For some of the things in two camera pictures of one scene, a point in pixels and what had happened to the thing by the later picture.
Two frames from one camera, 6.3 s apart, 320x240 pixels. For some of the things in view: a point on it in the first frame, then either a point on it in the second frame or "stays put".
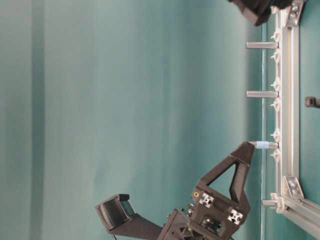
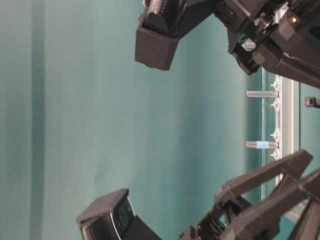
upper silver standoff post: (262, 94) stays put
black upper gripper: (259, 11) to (284, 35)
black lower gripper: (211, 216) to (261, 222)
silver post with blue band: (266, 144) stays put
